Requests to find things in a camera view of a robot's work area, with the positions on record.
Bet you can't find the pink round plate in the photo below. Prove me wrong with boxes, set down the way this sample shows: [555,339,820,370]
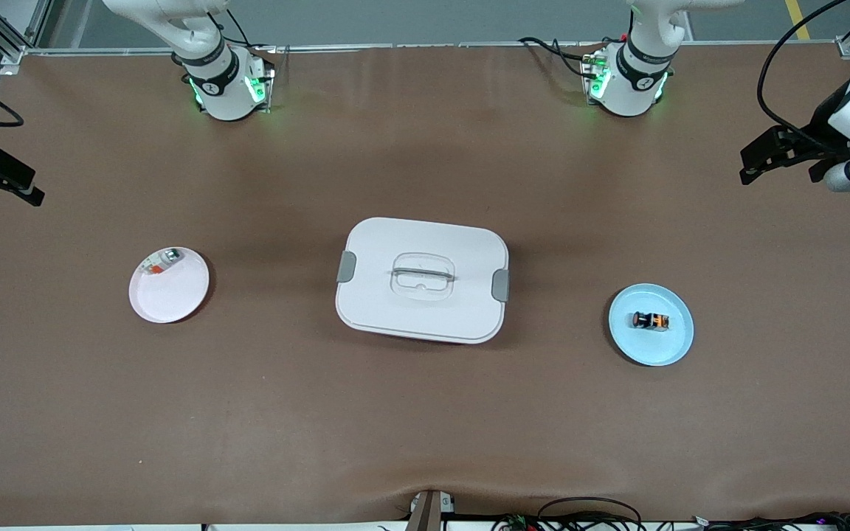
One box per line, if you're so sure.
[128,246,211,325]

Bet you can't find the light blue round plate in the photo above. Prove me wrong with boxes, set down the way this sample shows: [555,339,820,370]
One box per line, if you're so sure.
[608,283,694,367]

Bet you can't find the white lidded storage box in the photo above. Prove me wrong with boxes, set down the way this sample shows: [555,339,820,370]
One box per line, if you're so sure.
[335,216,511,346]

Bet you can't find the white green push button switch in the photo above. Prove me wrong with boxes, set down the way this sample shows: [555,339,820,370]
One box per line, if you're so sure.
[140,249,184,278]

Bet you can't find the black left base cables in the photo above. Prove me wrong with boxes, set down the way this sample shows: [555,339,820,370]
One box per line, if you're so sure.
[519,35,603,80]

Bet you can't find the black base cables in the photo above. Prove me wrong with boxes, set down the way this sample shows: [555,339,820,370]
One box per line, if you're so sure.
[519,35,603,80]
[207,0,278,54]

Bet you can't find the black right base cables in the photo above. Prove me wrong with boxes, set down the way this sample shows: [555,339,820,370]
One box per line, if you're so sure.
[207,0,278,54]

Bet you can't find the silver table edge rail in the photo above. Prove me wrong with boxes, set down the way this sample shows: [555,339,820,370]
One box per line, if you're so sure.
[23,41,839,57]

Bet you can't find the black cable bundle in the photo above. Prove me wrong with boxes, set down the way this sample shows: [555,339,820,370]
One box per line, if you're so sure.
[691,511,850,531]
[491,496,644,531]

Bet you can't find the clear box lid handle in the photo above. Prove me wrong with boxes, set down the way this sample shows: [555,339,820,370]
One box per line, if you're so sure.
[391,253,457,301]

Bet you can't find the brown camera mount post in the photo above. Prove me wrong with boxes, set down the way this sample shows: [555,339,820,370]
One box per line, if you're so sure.
[404,489,457,531]

